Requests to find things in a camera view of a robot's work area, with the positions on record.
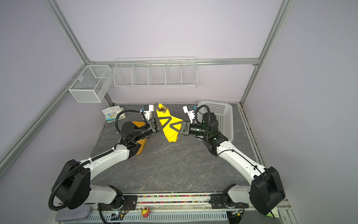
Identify orange plastic tray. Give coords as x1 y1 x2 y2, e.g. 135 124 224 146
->
119 121 147 158

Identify grey cloth pad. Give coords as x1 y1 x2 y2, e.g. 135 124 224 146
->
55 205 92 222

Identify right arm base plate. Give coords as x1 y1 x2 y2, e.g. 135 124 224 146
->
209 193 249 209

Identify white wire shelf basket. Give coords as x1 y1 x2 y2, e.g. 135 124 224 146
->
113 57 198 88

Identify tissue pack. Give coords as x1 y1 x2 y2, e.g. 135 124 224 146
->
102 105 124 123

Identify red emergency stop button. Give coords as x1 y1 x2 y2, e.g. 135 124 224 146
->
141 207 150 217

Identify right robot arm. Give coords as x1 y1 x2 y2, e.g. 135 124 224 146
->
166 113 286 215

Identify white mesh wall box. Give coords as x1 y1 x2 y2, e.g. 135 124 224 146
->
69 65 114 103

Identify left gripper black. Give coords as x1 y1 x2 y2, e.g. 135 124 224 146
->
133 117 172 142

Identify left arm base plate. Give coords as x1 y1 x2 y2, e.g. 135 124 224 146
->
99 195 138 211

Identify yellow paper napkin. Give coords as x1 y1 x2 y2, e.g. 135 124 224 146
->
156 103 183 142

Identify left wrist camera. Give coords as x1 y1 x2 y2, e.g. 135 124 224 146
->
141 105 154 120

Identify white perforated plastic basket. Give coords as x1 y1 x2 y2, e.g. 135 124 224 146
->
198 100 234 141

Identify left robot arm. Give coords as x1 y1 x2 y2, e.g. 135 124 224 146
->
48 117 172 211

